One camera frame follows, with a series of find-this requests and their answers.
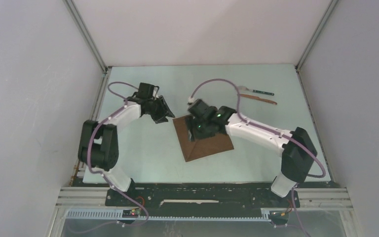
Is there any left aluminium corner post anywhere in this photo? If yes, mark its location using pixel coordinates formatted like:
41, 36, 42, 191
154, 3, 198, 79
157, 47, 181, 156
63, 0, 108, 74

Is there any brown wooden knife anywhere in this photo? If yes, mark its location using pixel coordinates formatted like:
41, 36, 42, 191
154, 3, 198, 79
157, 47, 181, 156
240, 94, 278, 105

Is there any aluminium frame profile front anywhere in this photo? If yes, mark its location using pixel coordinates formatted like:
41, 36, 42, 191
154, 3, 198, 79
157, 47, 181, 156
46, 187, 109, 237

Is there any aluminium corner post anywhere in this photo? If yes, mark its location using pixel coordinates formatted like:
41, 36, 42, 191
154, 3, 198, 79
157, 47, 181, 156
63, 0, 108, 74
295, 0, 340, 73

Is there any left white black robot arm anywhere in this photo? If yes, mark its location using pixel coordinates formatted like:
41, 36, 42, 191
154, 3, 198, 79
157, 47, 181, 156
77, 82, 174, 206

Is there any right aluminium corner post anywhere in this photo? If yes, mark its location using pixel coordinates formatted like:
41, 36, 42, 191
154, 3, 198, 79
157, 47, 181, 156
295, 0, 340, 73

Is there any brown cloth napkin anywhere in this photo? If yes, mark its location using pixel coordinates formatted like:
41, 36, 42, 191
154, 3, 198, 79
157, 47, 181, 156
173, 116, 234, 162

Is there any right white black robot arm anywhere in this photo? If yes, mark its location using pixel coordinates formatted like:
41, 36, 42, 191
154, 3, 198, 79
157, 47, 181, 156
186, 99, 318, 206

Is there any grey cable duct strip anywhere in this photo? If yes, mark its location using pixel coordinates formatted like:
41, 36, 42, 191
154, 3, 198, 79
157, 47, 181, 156
65, 209, 272, 222

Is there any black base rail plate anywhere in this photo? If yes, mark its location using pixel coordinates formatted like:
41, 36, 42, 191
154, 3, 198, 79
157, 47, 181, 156
105, 183, 300, 219

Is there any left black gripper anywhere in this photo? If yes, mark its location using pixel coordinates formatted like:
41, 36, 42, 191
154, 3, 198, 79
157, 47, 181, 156
146, 95, 174, 124

